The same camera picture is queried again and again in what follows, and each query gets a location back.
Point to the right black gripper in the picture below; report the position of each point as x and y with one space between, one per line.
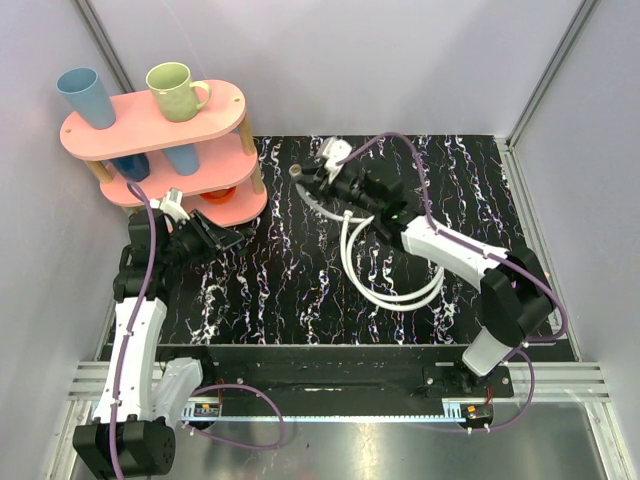
324 187

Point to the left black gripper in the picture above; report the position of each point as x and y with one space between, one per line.
204 229

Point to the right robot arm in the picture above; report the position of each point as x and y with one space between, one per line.
516 297

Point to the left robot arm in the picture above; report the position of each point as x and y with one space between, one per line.
132 430

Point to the orange bowl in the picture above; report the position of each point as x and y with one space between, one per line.
219 196

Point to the pink three-tier shelf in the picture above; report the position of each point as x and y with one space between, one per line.
220 133

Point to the light blue cup middle shelf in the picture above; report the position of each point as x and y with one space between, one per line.
184 159

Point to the dark blue cup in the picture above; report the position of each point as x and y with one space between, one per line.
133 167

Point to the black marbled mat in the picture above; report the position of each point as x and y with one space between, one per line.
288 286

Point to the green mug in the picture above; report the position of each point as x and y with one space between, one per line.
178 96

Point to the light blue tall cup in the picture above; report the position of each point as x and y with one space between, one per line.
84 91

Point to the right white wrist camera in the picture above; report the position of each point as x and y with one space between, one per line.
332 151

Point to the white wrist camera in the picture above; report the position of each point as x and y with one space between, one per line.
171 205
332 151

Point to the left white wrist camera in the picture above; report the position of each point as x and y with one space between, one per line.
171 205

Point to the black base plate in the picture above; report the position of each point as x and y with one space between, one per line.
348 381

